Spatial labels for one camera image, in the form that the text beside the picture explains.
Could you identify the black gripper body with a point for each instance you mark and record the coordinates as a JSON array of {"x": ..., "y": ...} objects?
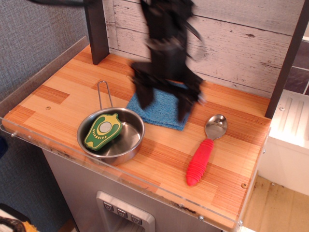
[{"x": 168, "y": 72}]

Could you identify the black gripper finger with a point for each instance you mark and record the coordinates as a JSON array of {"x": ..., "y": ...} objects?
[
  {"x": 185, "y": 105},
  {"x": 145, "y": 94}
]

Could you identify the spoon with red handle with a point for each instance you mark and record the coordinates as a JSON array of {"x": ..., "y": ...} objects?
[{"x": 215, "y": 128}]

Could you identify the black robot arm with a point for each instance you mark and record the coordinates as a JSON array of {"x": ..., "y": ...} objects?
[{"x": 167, "y": 22}]

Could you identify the blue folded cloth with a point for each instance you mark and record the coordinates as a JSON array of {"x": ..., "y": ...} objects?
[{"x": 163, "y": 110}]

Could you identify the green yellow toy pepper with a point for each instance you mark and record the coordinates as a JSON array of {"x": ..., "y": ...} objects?
[{"x": 104, "y": 129}]

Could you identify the small steel saucepan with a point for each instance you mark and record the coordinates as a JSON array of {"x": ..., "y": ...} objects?
[{"x": 125, "y": 146}]

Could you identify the clear acrylic edge guard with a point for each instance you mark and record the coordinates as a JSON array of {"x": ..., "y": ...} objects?
[{"x": 159, "y": 167}]

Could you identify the silver dispenser panel with buttons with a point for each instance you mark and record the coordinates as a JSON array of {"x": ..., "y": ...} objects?
[{"x": 119, "y": 216}]

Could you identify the yellow object at corner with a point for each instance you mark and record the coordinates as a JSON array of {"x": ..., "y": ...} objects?
[{"x": 29, "y": 227}]

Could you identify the dark left shelf post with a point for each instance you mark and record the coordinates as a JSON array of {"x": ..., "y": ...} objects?
[{"x": 97, "y": 32}]

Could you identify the dark shelf post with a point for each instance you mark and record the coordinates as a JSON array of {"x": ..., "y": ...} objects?
[
  {"x": 289, "y": 59},
  {"x": 97, "y": 32}
]

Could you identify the dark right shelf post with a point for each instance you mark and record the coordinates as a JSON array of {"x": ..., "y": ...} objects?
[{"x": 289, "y": 59}]

